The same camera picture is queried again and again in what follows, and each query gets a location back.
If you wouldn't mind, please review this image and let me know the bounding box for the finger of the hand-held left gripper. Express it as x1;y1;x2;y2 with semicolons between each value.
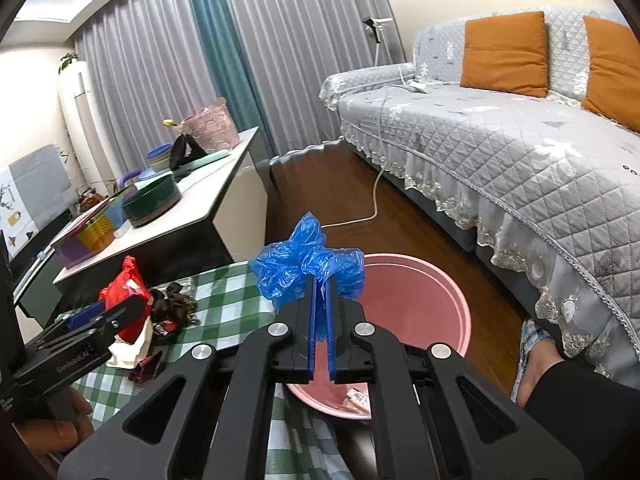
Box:
35;302;108;351
97;292;151;341

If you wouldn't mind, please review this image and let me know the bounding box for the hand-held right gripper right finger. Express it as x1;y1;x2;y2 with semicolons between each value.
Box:
326;276;586;480

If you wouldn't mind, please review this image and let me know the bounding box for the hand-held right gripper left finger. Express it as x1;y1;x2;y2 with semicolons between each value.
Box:
57;275;319;480

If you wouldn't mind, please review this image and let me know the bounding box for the red plastic bag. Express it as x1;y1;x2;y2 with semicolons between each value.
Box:
99;256;153;343

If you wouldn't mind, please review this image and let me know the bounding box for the blue plastic bag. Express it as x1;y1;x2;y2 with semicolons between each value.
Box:
252;212;366;311

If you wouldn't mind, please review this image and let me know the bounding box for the pink plastic basin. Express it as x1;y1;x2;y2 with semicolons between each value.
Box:
285;254;473;421

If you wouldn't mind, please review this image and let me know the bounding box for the person's left hand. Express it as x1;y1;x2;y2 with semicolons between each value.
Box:
12;387;96;466

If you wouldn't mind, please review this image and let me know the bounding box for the cream paper package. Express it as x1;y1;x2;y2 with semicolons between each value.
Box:
107;320;153;368

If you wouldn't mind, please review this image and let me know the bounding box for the dark brown crumpled wrapper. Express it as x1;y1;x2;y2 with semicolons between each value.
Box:
150;282;201;328

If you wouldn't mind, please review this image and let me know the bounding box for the dark red wrapper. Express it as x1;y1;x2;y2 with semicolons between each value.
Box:
129;350;166;386

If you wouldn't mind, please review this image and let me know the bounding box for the multicoloured box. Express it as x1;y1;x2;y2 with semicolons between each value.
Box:
50;192;126;268

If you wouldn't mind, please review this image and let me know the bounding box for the beige wrapper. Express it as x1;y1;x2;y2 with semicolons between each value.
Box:
345;387;373;418

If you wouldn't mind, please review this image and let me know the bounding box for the green checked tablecloth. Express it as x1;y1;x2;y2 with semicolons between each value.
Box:
52;260;356;480

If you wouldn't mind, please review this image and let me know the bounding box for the dark green round tin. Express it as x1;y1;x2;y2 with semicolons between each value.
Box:
121;172;182;228

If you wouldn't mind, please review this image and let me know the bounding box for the white coffee table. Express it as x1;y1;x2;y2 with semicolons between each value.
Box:
52;126;273;311

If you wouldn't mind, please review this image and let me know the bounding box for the grey cloth cover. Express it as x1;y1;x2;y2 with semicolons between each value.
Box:
0;144;76;261

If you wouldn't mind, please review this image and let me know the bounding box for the stack of coloured bowls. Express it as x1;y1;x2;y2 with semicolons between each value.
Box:
145;144;176;171

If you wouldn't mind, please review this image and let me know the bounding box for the light green tray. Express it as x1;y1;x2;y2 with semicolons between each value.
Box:
172;149;231;178

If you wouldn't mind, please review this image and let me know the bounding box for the white standing air conditioner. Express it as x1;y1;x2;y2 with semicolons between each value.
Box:
57;67;123;196

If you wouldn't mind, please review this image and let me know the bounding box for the plaid slipper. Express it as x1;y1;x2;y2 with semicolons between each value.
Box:
511;319;557;401

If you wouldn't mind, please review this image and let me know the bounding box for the pink lace basket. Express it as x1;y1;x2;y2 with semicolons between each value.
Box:
175;97;240;153

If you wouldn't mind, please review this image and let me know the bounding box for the grey quilted sofa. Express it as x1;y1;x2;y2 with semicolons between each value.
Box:
320;5;640;386

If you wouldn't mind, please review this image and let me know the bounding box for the grey curtain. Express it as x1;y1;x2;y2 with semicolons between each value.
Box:
72;0;236;196
217;0;406;153

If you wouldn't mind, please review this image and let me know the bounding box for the person's leg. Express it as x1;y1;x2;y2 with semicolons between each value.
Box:
517;345;640;480

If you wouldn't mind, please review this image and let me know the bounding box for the teal curtain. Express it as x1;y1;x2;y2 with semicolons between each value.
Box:
182;0;278;156

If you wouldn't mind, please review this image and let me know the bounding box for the orange cushion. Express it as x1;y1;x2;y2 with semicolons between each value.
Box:
460;11;550;98
581;15;640;133

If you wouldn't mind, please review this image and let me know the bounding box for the white power cable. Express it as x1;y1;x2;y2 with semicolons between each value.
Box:
320;62;416;228

